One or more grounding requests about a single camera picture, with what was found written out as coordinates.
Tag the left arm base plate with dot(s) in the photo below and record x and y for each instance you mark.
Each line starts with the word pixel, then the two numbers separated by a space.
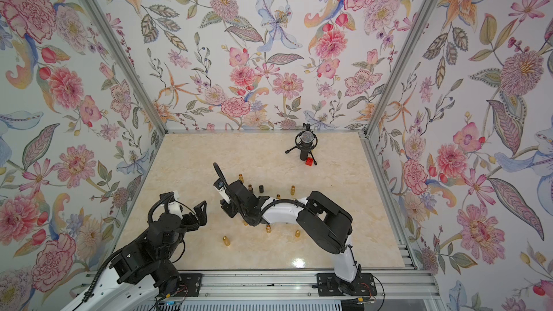
pixel 188 285

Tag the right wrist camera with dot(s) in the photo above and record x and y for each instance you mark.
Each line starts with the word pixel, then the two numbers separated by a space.
pixel 221 189

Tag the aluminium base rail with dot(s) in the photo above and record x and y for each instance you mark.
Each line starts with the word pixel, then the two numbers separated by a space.
pixel 300 290

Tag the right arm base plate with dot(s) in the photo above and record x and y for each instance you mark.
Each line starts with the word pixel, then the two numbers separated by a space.
pixel 329 285

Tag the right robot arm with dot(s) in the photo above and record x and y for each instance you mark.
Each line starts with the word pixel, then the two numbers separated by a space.
pixel 325 222

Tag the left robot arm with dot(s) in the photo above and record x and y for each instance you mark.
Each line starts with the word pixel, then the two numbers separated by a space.
pixel 143 270

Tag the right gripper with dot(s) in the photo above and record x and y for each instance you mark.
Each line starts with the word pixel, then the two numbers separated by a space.
pixel 227 208

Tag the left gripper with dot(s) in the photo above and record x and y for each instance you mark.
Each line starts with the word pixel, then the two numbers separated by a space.
pixel 203 217

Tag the black microphone on tripod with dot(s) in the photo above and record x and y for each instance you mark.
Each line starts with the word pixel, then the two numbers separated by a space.
pixel 305 142

